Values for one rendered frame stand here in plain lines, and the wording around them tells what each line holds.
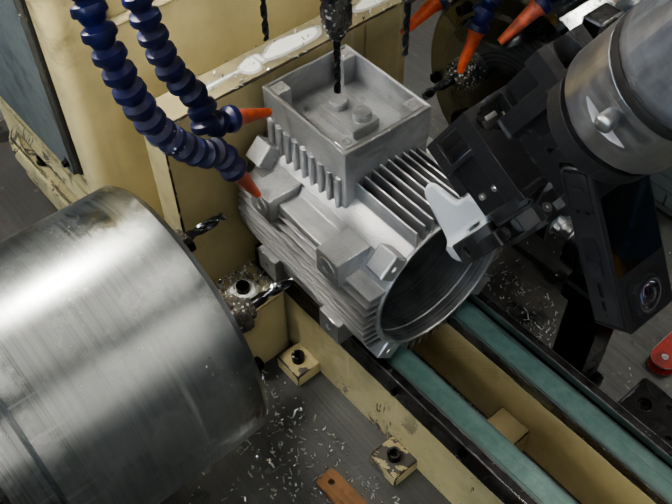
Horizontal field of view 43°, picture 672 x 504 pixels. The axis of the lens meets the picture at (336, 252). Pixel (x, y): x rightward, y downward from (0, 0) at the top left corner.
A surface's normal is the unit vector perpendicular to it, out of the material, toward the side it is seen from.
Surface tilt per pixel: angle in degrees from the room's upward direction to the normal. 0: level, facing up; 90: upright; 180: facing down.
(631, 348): 0
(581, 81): 73
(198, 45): 90
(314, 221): 0
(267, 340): 90
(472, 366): 90
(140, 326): 32
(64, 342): 24
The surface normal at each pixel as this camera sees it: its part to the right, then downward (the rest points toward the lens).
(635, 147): -0.40, 0.84
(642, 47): -0.94, 0.07
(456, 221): -0.77, 0.52
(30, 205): -0.01, -0.65
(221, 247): 0.65, 0.58
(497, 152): 0.31, -0.27
